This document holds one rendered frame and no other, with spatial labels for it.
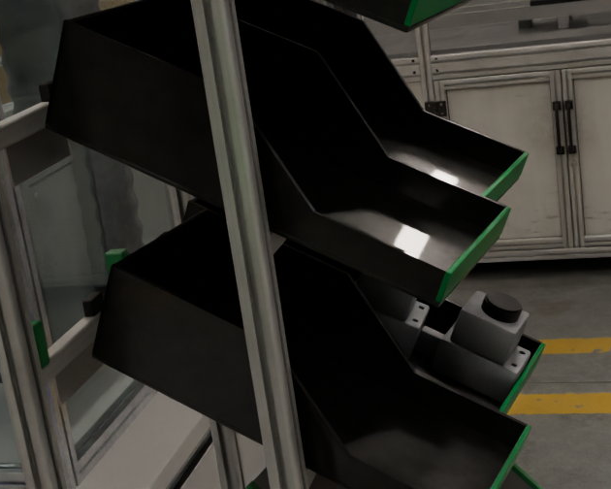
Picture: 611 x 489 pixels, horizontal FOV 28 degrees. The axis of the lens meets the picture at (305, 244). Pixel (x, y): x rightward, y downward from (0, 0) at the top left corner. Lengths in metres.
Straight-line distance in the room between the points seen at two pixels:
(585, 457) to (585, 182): 1.53
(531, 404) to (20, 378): 3.04
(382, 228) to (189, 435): 1.04
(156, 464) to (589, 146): 3.19
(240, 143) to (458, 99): 3.98
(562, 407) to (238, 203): 3.06
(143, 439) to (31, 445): 0.97
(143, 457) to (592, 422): 2.09
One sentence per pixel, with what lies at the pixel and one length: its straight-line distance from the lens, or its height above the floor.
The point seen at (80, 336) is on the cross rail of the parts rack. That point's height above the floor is 1.31.
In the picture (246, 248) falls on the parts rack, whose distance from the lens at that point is 0.72.
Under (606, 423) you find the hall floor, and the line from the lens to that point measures 3.62.
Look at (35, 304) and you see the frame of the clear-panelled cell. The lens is 1.59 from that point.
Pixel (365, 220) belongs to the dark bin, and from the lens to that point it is 0.78.
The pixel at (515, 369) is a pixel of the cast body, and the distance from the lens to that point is 0.94.
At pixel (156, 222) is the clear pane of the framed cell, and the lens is 2.00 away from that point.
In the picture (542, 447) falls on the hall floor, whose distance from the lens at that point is 3.50.
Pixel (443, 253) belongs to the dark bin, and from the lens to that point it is 0.77.
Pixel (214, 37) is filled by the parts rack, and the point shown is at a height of 1.52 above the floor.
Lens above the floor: 1.59
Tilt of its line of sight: 17 degrees down
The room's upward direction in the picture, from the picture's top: 8 degrees counter-clockwise
